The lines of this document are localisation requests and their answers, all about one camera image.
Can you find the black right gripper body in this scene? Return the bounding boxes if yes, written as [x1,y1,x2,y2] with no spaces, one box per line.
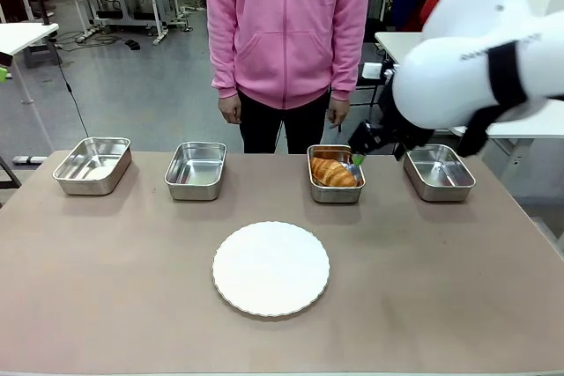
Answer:
[349,93,435,161]

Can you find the golden brown croissant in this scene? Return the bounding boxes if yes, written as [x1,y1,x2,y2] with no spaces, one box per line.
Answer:
[310,156,359,188]

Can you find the rectangular steel container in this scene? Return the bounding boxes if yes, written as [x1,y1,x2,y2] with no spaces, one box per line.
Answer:
[403,143,478,203]
[164,141,228,202]
[306,144,367,204]
[52,136,132,196]

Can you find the person's left hand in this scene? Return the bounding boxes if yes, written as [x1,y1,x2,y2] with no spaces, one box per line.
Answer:
[327,98,352,129]

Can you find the person's right hand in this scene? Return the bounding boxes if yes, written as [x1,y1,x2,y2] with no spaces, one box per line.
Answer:
[218,96,243,126]

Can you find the small white table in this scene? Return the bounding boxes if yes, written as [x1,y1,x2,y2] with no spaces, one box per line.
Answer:
[0,22,60,153]

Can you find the black chair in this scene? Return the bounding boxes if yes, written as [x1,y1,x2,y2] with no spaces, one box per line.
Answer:
[353,17,391,130]

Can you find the black trousers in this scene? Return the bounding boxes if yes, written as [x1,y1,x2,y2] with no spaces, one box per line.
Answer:
[237,89,331,156]

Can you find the black stand leg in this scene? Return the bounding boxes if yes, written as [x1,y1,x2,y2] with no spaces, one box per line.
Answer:
[0,156,22,208]

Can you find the white scalloped plate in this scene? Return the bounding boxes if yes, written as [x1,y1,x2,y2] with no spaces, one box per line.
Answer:
[211,220,331,318]

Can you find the pink zip hoodie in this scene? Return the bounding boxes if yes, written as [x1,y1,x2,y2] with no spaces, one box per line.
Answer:
[202,0,371,111]

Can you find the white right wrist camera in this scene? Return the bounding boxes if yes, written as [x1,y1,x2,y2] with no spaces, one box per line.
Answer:
[361,63,400,84]

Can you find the black floor cable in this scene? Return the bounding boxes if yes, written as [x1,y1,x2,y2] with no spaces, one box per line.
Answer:
[47,36,91,138]

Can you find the black strap and cable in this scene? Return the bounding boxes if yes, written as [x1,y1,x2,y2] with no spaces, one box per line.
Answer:
[456,41,545,159]

